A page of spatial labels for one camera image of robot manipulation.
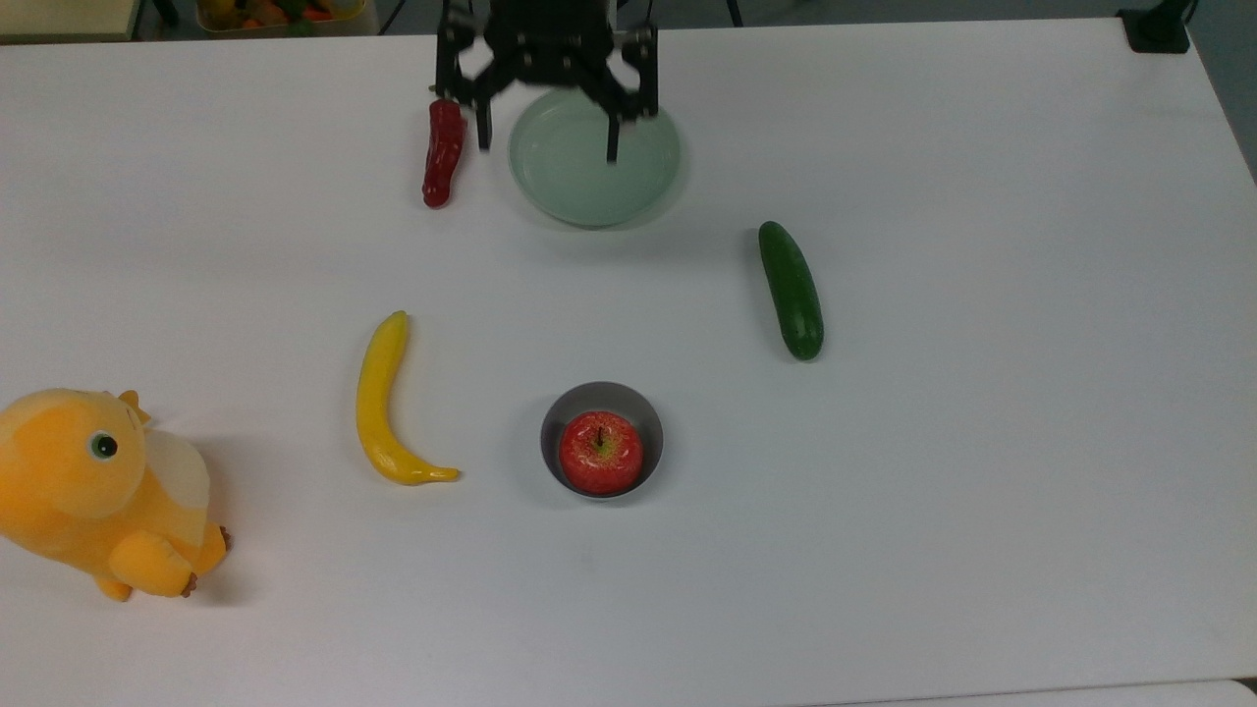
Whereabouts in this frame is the red chili pepper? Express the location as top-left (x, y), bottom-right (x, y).
top-left (422, 97), bottom-right (467, 210)

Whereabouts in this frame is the black table clamp mount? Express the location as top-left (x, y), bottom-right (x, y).
top-left (1118, 0), bottom-right (1199, 55)

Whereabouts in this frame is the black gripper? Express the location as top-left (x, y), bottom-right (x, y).
top-left (435, 0), bottom-right (660, 166)

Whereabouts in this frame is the yellow banana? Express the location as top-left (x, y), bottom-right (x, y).
top-left (355, 310), bottom-right (462, 486)

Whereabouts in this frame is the clear box of toy food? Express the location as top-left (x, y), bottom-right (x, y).
top-left (194, 0), bottom-right (380, 38)

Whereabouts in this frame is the yellow plush toy animal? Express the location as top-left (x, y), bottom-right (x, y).
top-left (0, 388), bottom-right (233, 603)

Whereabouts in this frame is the pale green round plate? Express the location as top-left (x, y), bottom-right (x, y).
top-left (508, 88), bottom-right (683, 230)

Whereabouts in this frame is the grey round bowl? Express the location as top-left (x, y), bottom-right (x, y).
top-left (539, 381), bottom-right (665, 501)

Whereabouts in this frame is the red apple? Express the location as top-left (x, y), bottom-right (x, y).
top-left (559, 410), bottom-right (645, 496)

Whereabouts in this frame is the beige side table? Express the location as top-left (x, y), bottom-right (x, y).
top-left (0, 0), bottom-right (146, 44)

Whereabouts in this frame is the green cucumber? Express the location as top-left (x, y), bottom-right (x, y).
top-left (757, 220), bottom-right (825, 361)

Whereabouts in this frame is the black bulky object behind table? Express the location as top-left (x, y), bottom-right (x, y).
top-left (841, 0), bottom-right (1068, 24)

